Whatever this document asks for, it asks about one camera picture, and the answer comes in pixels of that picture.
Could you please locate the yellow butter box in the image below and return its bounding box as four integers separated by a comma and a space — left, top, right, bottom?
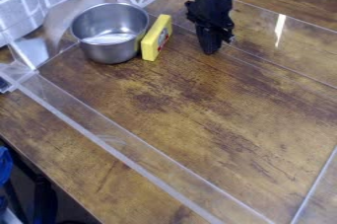
141, 14, 171, 61

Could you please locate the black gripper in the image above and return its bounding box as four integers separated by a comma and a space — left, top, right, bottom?
185, 0, 234, 54

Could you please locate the clear acrylic enclosure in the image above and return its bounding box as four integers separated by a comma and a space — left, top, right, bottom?
0, 0, 337, 224

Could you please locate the stainless steel pot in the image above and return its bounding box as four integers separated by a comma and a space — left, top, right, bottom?
69, 3, 150, 64

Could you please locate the black table frame leg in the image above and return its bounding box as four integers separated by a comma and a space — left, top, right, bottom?
0, 135, 59, 224

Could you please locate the blue object at left edge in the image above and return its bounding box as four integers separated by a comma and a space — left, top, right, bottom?
0, 146, 13, 216

